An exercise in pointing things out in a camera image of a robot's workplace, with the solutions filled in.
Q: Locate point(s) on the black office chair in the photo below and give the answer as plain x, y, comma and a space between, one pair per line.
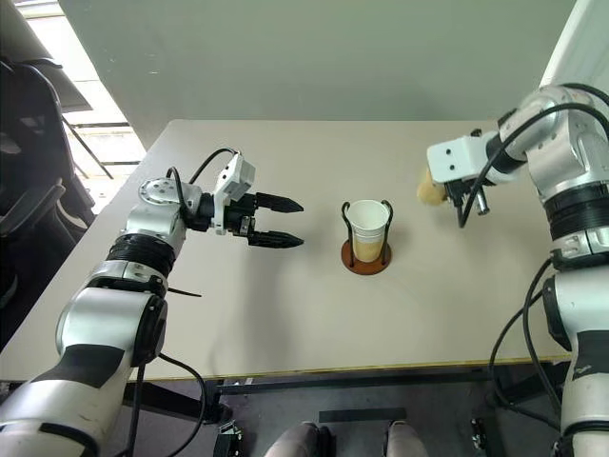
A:
28, 166

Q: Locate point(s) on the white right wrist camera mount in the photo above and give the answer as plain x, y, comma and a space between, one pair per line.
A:
452, 159

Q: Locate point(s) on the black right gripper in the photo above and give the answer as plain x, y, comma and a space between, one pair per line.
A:
471, 188

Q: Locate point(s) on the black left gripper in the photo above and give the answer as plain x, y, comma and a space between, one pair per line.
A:
240, 214

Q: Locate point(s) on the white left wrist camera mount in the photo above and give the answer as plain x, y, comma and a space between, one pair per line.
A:
238, 176

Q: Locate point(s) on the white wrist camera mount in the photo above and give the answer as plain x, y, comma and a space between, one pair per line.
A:
238, 176
452, 159

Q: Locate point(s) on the grey rounded shape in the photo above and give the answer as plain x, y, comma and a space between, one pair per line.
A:
404, 440
295, 440

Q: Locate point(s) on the white panel board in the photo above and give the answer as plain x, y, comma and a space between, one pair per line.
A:
580, 43

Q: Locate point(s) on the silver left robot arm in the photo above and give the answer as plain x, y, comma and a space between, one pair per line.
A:
95, 333

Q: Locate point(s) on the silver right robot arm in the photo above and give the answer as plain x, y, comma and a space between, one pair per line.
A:
566, 157

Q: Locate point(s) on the black caster wheel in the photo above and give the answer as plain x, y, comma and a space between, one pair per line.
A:
227, 440
480, 438

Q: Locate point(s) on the black table frame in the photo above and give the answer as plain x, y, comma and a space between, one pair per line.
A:
333, 383

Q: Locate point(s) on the black metal railing frame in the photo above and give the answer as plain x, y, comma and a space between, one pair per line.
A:
95, 147

